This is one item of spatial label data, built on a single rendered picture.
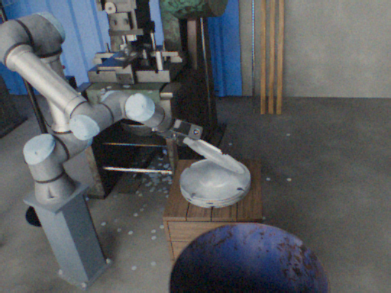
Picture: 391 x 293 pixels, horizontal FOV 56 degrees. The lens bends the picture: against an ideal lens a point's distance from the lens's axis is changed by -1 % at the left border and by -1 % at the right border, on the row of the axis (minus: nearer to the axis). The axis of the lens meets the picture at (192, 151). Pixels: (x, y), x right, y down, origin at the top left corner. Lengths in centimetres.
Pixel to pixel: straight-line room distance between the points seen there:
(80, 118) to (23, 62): 26
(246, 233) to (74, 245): 73
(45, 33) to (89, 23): 208
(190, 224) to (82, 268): 53
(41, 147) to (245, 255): 80
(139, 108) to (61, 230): 67
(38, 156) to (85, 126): 38
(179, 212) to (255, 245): 35
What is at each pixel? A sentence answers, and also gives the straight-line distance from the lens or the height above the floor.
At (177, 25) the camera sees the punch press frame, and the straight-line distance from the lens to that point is 207.
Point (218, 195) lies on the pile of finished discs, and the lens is 143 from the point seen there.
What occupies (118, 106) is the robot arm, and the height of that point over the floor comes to 84.
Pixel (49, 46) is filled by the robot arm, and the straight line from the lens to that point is 134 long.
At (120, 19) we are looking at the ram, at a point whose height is 95.
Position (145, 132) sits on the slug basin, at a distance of 201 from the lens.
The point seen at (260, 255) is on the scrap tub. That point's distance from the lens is 126.
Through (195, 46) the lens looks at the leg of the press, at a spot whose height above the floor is 71.
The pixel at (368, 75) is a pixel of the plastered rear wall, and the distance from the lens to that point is 314.
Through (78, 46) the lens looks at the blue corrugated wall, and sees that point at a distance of 350.
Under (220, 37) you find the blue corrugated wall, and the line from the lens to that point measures 301.
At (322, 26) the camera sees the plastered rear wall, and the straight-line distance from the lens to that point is 299.
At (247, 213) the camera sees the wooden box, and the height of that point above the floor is 35.
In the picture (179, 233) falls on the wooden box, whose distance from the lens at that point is 148.
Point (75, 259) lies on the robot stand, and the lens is 165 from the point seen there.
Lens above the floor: 129
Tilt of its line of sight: 32 degrees down
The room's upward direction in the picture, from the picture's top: 7 degrees counter-clockwise
